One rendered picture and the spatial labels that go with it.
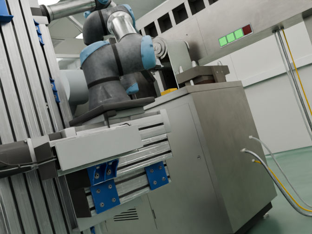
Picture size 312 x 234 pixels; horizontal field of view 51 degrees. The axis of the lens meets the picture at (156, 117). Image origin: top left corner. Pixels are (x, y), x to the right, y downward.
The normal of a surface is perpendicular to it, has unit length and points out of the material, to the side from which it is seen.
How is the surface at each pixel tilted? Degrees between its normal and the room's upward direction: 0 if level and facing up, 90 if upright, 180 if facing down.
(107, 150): 90
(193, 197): 90
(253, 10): 90
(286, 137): 90
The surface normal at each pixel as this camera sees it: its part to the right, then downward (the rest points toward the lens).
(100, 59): 0.09, -0.11
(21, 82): 0.66, -0.25
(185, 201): -0.64, 0.13
